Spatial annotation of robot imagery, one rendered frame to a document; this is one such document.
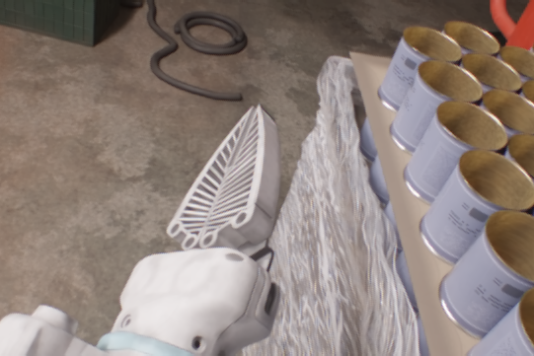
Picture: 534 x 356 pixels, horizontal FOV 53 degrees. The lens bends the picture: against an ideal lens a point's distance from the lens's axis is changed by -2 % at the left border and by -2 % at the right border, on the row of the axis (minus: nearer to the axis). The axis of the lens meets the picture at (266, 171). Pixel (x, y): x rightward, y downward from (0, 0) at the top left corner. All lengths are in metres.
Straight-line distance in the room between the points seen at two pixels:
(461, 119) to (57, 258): 1.50
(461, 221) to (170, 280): 0.25
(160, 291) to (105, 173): 1.80
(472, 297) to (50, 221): 1.67
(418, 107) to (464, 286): 0.20
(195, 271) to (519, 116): 0.40
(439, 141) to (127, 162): 1.77
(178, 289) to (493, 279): 0.22
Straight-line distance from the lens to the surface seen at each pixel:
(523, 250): 0.48
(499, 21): 1.12
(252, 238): 0.34
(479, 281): 0.43
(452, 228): 0.47
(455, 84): 0.61
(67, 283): 1.80
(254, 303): 0.31
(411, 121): 0.57
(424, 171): 0.52
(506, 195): 0.51
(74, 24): 2.81
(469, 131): 0.56
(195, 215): 0.38
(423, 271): 0.48
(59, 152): 2.21
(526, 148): 0.56
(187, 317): 0.31
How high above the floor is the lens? 1.46
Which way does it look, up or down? 41 degrees down
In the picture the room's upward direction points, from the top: 17 degrees clockwise
